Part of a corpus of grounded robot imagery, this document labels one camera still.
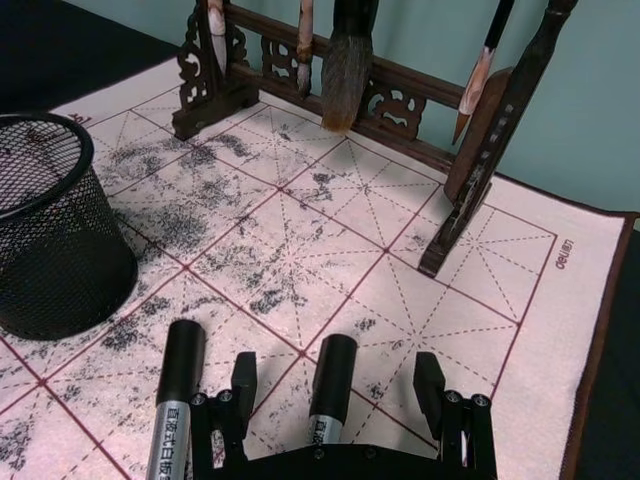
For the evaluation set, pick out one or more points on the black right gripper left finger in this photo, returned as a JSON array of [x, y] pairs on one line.
[[245, 380]]

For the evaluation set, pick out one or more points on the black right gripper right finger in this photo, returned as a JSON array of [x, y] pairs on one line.
[[429, 385]]

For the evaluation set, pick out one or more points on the black capped whiteboard marker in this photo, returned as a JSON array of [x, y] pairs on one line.
[[180, 370], [332, 380]]

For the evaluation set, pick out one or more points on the white gridded calligraphy felt mat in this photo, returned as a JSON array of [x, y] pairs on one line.
[[350, 250]]

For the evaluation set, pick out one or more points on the black mesh pen holder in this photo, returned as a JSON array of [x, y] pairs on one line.
[[55, 250]]

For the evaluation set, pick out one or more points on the dark carved wooden brush rack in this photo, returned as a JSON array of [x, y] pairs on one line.
[[400, 80]]

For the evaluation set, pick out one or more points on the large grey bristle calligraphy brush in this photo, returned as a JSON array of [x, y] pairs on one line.
[[345, 80]]

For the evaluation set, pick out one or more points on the thin brown-tipped calligraphy brush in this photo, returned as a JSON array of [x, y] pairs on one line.
[[303, 60]]

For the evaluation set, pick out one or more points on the small pale-tipped calligraphy brush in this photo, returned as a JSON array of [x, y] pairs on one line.
[[218, 45]]

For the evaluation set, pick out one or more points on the black table cloth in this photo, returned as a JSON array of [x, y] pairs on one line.
[[55, 50]]

